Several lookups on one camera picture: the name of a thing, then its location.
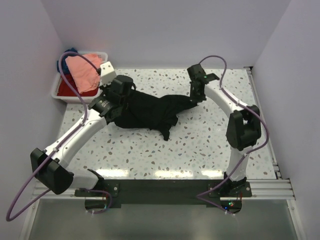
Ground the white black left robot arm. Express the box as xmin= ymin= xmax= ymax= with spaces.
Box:
xmin=30 ymin=75 xmax=136 ymax=196

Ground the white plastic laundry basket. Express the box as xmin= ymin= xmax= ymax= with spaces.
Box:
xmin=50 ymin=50 xmax=108 ymax=104

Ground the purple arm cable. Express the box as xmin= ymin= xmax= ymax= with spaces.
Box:
xmin=5 ymin=51 xmax=112 ymax=222
xmin=196 ymin=55 xmax=270 ymax=210

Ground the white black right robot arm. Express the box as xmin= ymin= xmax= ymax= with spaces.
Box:
xmin=187 ymin=63 xmax=262 ymax=197

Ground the aluminium front rail frame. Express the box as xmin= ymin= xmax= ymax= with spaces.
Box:
xmin=31 ymin=176 xmax=297 ymax=201

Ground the red t shirt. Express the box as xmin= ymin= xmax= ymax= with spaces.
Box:
xmin=56 ymin=74 xmax=99 ymax=97

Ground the blue t shirt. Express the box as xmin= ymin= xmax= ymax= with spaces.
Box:
xmin=56 ymin=47 xmax=78 ymax=75

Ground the salmon pink t shirt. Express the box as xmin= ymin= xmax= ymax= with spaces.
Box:
xmin=65 ymin=56 xmax=100 ymax=97

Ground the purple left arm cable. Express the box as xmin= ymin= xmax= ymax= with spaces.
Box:
xmin=5 ymin=51 xmax=112 ymax=222

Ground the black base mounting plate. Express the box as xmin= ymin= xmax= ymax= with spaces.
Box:
xmin=74 ymin=179 xmax=253 ymax=213

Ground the aluminium right side rail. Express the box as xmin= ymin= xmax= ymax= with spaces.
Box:
xmin=245 ymin=66 xmax=283 ymax=180

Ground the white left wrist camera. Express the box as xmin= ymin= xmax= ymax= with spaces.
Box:
xmin=100 ymin=61 xmax=117 ymax=86

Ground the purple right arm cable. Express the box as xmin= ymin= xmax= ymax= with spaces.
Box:
xmin=196 ymin=55 xmax=270 ymax=210

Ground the black t shirt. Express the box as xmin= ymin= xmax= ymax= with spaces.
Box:
xmin=114 ymin=90 xmax=198 ymax=141

